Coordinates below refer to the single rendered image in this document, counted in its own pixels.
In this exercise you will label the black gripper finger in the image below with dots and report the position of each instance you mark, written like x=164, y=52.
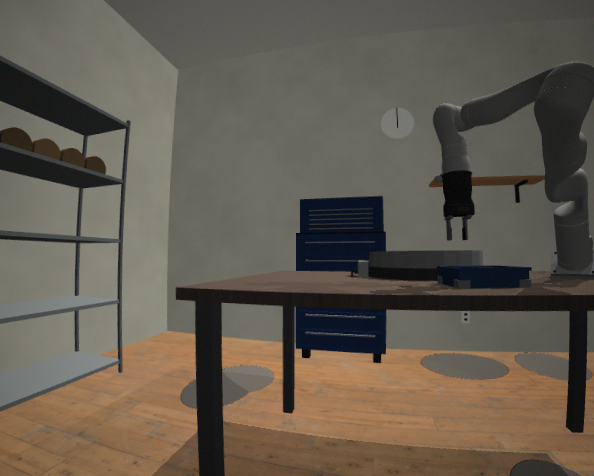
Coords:
x=464, y=229
x=449, y=229

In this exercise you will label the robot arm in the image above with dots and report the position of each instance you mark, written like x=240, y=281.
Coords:
x=561, y=105

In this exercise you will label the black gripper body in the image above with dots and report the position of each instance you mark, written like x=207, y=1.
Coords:
x=457, y=185

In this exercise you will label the blue crate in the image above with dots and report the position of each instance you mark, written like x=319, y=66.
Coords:
x=462, y=277

